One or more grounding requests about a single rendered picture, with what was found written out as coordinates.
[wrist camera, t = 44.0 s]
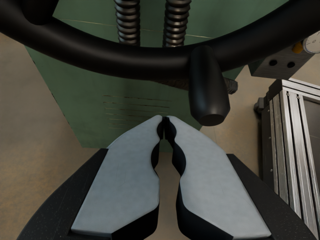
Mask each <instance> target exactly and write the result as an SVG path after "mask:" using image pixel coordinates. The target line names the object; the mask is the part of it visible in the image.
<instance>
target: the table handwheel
mask: <svg viewBox="0 0 320 240"><path fill-rule="evenodd" d="M58 2H59V0H0V32H1V33H2V34H4V35H6V36H8V37H10V38H12V39H13V40H15V41H17V42H19V43H21V44H23V45H25V46H27V47H29V48H31V49H33V50H36V51H38V52H40V53H42V54H45V55H47V56H49V57H51V58H54V59H56V60H59V61H62V62H64V63H67V64H69V65H72V66H75V67H78V68H81V69H85V70H89V71H92V72H96V73H100V74H104V75H108V76H113V77H118V78H125V79H132V80H150V81H167V80H186V79H189V71H190V55H191V52H192V51H193V50H194V49H195V48H196V47H198V46H201V45H207V46H210V47H211V48H212V50H213V53H214V56H215V58H216V60H217V62H218V64H219V66H220V70H221V72H226V71H229V70H233V69H236V68H239V67H242V66H245V65H248V64H251V63H253V62H256V61H259V60H261V59H263V58H266V57H268V56H270V55H273V54H275V53H277V52H279V51H281V50H284V49H286V48H288V47H290V46H292V45H294V44H296V43H298V42H300V41H302V40H304V39H305V38H307V37H309V36H311V35H313V34H314V33H316V32H318V31H320V0H289V1H287V2H286V3H284V4H283V5H281V6H280V7H278V8H277V9H275V10H274V11H272V12H270V13H269V14H267V15H265V16H264V17H262V18H260V19H258V20H256V21H254V22H253V23H251V24H248V25H246V26H244V27H242V28H240V29H238V30H235V31H233V32H231V33H228V34H226V35H223V36H220V37H217V38H214V39H211V40H207V41H203V42H200V43H195V44H191V45H184V46H177V47H163V48H155V47H140V46H132V45H127V44H122V43H117V42H113V41H110V40H106V39H103V38H99V37H96V36H94V35H91V34H88V33H86V32H83V31H81V30H79V29H77V28H75V27H72V26H70V25H68V24H66V23H64V22H62V21H61V20H59V19H57V18H55V17H53V16H52V15H53V13H54V11H55V9H56V6H57V4H58Z"/></svg>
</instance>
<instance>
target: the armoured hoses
mask: <svg viewBox="0 0 320 240"><path fill-rule="evenodd" d="M114 2H115V3H116V4H115V7H114V8H115V10H116V13H115V15H116V17H117V18H116V22H117V29H118V32H117V34H118V35H119V36H118V40H119V43H122V44H127V45H132V46H140V12H139V11H140V5H139V3H140V0H114ZM191 2H192V0H166V3H165V8H166V9H165V17H164V21H165V22H164V29H163V33H164V34H163V40H162V44H163V45H162V47H177V46H184V40H185V35H186V31H185V30H186V29H187V23H188V18H187V17H188V16H189V10H190V3H191ZM223 78H224V80H225V83H226V86H227V89H228V94H231V95H232V94H233V93H235V92H236V91H237V90H238V82H236V81H235V80H231V79H229V78H226V77H223ZM154 82H157V83H161V84H165V85H168V86H172V87H175V88H178V89H181V90H186V91H189V79H186V80H167V81H154Z"/></svg>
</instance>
